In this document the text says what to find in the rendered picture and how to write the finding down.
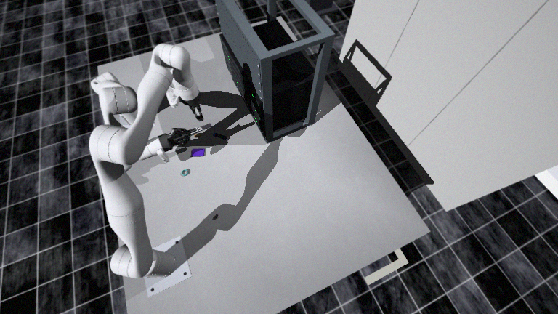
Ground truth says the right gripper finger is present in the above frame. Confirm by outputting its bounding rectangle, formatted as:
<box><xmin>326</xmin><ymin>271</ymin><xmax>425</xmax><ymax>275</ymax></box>
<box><xmin>189</xmin><ymin>102</ymin><xmax>204</xmax><ymax>121</ymax></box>

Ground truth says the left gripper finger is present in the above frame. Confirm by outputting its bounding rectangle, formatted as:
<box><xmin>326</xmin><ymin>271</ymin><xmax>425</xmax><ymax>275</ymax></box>
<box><xmin>170</xmin><ymin>128</ymin><xmax>198</xmax><ymax>142</ymax></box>
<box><xmin>176</xmin><ymin>132</ymin><xmax>198</xmax><ymax>147</ymax></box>

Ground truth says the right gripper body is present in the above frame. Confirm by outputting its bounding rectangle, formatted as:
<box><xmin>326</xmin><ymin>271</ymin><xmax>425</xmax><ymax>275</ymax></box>
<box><xmin>181</xmin><ymin>92</ymin><xmax>201</xmax><ymax>111</ymax></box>

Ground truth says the purple flat block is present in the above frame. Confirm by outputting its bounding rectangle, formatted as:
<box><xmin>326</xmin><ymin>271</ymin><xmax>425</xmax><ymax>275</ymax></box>
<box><xmin>191</xmin><ymin>149</ymin><xmax>205</xmax><ymax>156</ymax></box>

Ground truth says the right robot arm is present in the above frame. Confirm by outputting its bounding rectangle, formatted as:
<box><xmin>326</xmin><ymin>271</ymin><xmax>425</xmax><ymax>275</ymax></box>
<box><xmin>89</xmin><ymin>44</ymin><xmax>199</xmax><ymax>278</ymax></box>

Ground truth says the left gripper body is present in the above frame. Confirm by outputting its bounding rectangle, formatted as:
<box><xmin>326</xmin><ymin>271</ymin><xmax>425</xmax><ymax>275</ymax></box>
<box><xmin>158</xmin><ymin>133</ymin><xmax>182</xmax><ymax>152</ymax></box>

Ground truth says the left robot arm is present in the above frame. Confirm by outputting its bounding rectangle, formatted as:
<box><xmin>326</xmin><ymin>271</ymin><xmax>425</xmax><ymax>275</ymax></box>
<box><xmin>91</xmin><ymin>72</ymin><xmax>170</xmax><ymax>163</ymax></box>

